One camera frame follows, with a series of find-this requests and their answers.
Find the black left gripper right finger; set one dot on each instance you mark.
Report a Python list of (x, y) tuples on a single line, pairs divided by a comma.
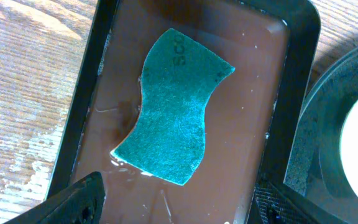
[(273, 203)]

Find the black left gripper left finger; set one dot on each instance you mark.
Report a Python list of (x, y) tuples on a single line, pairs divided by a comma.
[(80, 203)]

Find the green yellow sponge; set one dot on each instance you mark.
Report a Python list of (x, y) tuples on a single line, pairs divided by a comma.
[(178, 78)]

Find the black round tray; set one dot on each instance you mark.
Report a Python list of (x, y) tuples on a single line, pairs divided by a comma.
[(314, 171)]

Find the black rectangular tray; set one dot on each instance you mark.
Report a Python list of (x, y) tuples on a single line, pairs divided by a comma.
[(270, 44)]

